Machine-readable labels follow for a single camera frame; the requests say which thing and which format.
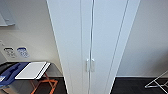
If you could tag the white wardrobe door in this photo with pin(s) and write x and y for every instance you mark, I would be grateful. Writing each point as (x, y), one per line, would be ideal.
(106, 33)
(70, 33)

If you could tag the blue white wall sign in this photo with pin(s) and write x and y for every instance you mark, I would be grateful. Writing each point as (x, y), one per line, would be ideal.
(22, 52)

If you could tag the white drying rack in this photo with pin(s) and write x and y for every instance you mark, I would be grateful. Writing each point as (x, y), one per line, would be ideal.
(158, 81)

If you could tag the white wardrobe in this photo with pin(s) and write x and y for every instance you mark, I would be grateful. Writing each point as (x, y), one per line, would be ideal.
(126, 26)

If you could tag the grey wall box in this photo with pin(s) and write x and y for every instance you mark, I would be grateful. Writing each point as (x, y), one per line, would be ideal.
(6, 16)

